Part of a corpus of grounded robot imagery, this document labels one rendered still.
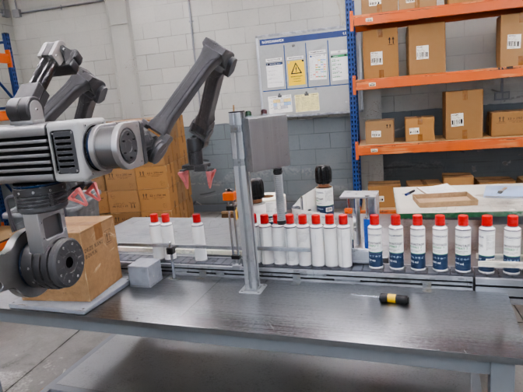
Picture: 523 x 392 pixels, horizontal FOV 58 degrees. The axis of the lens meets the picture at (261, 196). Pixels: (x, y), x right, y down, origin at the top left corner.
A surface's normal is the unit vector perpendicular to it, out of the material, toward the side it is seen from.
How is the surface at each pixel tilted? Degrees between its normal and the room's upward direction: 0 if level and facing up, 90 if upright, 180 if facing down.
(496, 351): 0
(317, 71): 92
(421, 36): 90
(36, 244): 90
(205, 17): 90
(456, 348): 0
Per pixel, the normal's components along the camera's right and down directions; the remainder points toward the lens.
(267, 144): 0.58, 0.12
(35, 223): -0.23, 0.22
